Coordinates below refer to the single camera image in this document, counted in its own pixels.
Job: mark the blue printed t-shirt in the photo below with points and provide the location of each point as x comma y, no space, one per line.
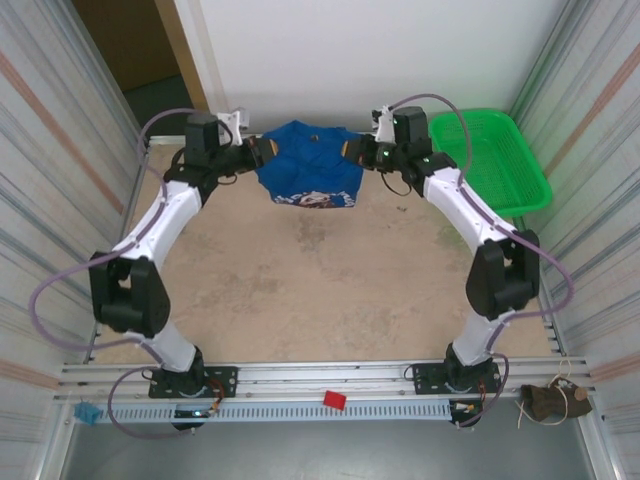
310,170

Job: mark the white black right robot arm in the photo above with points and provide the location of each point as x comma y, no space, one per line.
480,225

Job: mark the green plastic basket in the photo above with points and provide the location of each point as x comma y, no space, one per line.
495,165

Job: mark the brown wooden door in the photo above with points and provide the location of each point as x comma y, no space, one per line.
125,45

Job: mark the small red block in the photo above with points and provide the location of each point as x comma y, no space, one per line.
335,400

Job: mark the small blue connector block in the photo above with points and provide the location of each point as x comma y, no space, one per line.
86,414

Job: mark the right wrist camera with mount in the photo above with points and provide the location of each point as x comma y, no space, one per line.
384,122

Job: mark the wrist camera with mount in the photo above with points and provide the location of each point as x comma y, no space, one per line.
235,122
384,122

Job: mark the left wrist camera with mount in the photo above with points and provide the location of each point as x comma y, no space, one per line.
235,122

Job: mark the aluminium table edge rail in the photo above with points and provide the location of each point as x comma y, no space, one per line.
165,139

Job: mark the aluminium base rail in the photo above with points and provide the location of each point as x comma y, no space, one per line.
325,375

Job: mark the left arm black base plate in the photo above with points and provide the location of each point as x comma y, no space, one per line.
225,382

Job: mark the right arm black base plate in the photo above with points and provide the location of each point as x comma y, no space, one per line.
425,380

